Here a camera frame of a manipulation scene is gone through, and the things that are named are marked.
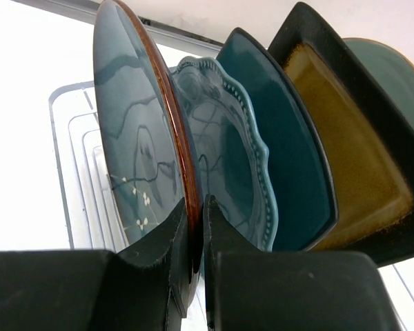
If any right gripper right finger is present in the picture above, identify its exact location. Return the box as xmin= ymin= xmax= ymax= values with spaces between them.
xmin=203 ymin=195 xmax=399 ymax=330

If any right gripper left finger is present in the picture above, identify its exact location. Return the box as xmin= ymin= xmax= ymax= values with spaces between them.
xmin=0 ymin=202 xmax=188 ymax=330

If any scalloped teal round plate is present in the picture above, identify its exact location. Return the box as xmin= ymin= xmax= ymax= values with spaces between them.
xmin=172 ymin=57 xmax=279 ymax=251

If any dark teal square plate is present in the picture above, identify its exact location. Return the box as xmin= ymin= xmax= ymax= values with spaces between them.
xmin=217 ymin=28 xmax=339 ymax=251

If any dark teal floral round plate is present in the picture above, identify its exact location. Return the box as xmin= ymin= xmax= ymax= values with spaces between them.
xmin=93 ymin=1 xmax=202 ymax=312

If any black yellow square plate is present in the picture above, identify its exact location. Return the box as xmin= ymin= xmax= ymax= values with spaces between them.
xmin=268 ymin=2 xmax=414 ymax=266

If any light green floral round plate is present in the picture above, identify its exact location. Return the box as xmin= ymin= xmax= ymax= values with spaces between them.
xmin=344 ymin=37 xmax=414 ymax=129

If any clear wire dish rack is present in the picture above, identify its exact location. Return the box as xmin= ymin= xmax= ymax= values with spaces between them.
xmin=48 ymin=81 xmax=414 ymax=330

